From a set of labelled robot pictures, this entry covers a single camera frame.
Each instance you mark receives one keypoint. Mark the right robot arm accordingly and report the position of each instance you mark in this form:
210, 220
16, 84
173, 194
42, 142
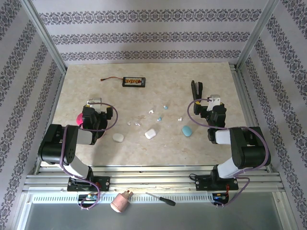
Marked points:
251, 148

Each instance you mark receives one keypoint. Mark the pink cylindrical plug adapter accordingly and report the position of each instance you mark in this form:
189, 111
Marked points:
120, 202

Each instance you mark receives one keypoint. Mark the off-white oval earbud case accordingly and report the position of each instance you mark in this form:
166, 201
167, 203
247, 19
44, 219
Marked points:
118, 138

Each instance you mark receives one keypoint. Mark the white square earbud case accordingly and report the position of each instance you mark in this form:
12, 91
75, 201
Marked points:
150, 134

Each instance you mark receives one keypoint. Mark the black charging board orange connectors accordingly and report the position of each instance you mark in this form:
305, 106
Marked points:
134, 82

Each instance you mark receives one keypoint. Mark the pink striped plush doll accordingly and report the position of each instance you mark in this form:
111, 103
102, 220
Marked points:
79, 119

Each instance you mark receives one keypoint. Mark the small circuit board adapter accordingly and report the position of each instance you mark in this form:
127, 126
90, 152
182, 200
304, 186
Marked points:
88, 197
219, 197

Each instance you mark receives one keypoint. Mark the aluminium side rail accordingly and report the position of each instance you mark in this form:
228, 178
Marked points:
55, 95
245, 95

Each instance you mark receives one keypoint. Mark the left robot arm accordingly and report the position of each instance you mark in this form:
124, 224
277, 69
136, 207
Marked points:
55, 143

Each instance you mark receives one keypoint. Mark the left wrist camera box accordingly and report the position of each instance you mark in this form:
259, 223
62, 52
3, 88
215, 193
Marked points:
94, 101

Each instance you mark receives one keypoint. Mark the aluminium frame post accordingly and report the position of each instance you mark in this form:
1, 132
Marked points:
44, 36
257, 36

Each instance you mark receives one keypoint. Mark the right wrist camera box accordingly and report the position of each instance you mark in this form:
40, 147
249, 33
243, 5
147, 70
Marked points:
214, 101

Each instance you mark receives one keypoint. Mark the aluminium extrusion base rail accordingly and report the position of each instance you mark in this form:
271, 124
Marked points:
156, 178

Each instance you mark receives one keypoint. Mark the light blue oval earbud case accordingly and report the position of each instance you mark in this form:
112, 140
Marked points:
187, 131

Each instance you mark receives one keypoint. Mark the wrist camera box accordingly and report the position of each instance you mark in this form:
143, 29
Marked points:
94, 101
214, 101

